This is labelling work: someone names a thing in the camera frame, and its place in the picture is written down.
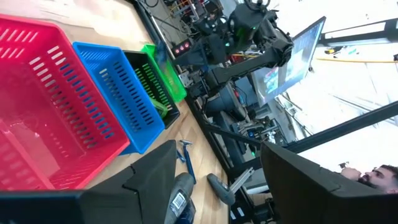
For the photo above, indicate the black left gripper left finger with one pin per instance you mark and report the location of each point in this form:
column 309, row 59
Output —
column 152, row 180

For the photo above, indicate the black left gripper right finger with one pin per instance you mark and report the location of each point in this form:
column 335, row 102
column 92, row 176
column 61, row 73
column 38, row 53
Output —
column 304, row 199

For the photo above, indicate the grey deodorant stick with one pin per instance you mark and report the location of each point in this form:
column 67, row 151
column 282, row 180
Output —
column 182, row 199
column 220, row 188

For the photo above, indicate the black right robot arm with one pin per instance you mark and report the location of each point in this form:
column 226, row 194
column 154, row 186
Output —
column 248, row 63

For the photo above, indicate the black box with red lights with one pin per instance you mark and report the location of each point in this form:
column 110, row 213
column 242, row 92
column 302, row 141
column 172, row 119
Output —
column 183, row 47

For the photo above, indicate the green plastic basket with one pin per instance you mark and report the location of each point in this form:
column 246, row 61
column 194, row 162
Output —
column 155, row 81
column 172, row 81

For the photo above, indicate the person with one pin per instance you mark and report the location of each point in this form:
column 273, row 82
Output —
column 377, row 179

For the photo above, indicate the computer monitor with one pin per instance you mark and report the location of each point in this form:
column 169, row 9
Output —
column 292, row 65

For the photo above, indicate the blue plastic basket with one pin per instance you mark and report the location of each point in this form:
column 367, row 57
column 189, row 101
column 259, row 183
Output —
column 124, row 93

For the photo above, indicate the red plastic basket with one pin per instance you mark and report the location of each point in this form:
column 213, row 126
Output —
column 62, row 102

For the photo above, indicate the grey metal bracket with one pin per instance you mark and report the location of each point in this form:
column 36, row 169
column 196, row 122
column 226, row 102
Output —
column 241, row 180

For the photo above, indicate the black aluminium rig frame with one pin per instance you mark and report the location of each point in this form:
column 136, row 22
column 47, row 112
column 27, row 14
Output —
column 357, row 122

